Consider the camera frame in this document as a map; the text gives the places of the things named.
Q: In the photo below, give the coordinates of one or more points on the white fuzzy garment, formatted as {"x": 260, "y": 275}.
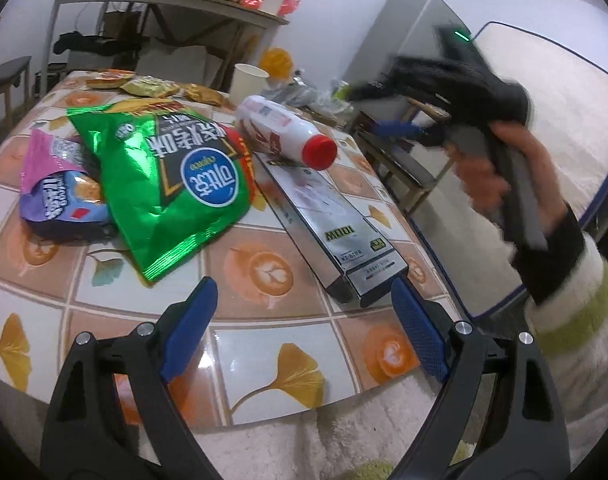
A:
{"x": 334, "y": 435}

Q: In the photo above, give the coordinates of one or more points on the white paper cup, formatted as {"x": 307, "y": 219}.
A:
{"x": 246, "y": 85}

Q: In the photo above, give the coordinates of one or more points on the grey refrigerator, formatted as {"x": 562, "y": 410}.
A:
{"x": 414, "y": 30}

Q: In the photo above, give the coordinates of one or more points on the black bag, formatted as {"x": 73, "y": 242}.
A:
{"x": 99, "y": 42}

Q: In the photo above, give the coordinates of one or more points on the ginkgo print tablecloth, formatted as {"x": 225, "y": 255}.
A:
{"x": 264, "y": 320}

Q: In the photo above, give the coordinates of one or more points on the gold snack packet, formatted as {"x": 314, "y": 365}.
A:
{"x": 204, "y": 94}

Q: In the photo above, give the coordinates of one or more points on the purple snack bag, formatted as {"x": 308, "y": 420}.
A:
{"x": 49, "y": 195}

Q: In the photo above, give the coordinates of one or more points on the white folding table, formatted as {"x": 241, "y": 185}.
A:
{"x": 159, "y": 2}

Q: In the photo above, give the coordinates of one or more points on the person's right forearm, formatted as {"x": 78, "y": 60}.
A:
{"x": 574, "y": 300}

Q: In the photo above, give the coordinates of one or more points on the wooden chair with dark seat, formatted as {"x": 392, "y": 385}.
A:
{"x": 6, "y": 67}
{"x": 409, "y": 165}

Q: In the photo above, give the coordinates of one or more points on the yellow plastic bag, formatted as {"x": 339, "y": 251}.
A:
{"x": 276, "y": 62}

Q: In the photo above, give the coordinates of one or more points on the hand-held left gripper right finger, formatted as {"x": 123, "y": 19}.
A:
{"x": 419, "y": 330}

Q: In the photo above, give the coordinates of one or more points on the person's right hand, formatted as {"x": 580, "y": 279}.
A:
{"x": 534, "y": 175}

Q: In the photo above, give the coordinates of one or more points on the silver cardboard box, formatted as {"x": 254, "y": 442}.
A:
{"x": 334, "y": 225}

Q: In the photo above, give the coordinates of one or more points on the yellow snack packet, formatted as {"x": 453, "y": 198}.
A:
{"x": 149, "y": 86}

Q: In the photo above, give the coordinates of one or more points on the clear plastic bag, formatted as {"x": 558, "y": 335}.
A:
{"x": 304, "y": 97}

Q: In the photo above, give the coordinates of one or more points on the orange snack packet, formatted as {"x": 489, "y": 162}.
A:
{"x": 109, "y": 80}

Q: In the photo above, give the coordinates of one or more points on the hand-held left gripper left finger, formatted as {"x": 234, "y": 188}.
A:
{"x": 189, "y": 330}

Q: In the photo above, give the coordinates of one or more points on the white bottle with red cap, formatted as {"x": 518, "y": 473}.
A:
{"x": 274, "y": 125}

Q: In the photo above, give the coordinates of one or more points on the white sack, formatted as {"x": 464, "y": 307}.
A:
{"x": 179, "y": 65}

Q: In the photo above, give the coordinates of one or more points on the green chip bag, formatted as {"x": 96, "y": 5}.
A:
{"x": 149, "y": 185}

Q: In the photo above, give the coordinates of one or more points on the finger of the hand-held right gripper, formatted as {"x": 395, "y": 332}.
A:
{"x": 399, "y": 128}

